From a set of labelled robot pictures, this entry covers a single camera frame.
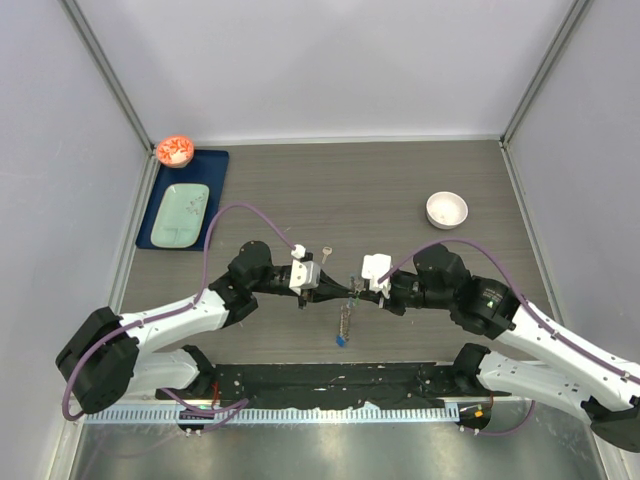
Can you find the dark blue tray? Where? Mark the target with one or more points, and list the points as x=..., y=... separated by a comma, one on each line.
x=207, y=167

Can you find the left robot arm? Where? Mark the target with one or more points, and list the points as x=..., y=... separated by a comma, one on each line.
x=112, y=355

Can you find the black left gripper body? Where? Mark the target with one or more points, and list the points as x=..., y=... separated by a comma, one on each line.
x=307, y=295

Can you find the white slotted cable duct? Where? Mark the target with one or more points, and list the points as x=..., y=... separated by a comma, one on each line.
x=152, y=414

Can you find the silver key with ring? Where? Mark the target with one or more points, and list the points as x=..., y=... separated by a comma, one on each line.
x=326, y=252

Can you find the pale green rectangular plate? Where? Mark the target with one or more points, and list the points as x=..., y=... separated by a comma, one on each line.
x=180, y=216

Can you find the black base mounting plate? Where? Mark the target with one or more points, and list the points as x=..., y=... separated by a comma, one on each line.
x=335, y=386

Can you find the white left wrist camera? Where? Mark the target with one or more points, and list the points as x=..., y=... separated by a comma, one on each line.
x=305, y=272

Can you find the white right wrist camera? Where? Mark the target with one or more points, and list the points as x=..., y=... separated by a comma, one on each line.
x=374, y=267

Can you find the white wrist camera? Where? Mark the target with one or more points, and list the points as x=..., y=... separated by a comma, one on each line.
x=374, y=267
x=305, y=272

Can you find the steel key organizer blue handle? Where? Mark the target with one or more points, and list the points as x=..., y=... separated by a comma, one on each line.
x=342, y=337

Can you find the orange patterned bowl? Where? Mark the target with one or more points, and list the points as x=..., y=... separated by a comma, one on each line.
x=175, y=151

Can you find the white bowl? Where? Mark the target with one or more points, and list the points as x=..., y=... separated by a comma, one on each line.
x=446, y=210

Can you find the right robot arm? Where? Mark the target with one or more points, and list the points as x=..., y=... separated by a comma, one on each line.
x=574, y=375

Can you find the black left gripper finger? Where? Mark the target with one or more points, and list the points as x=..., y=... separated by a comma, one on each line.
x=338, y=295
x=334, y=286

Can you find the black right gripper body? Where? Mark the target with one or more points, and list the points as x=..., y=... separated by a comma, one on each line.
x=401, y=293

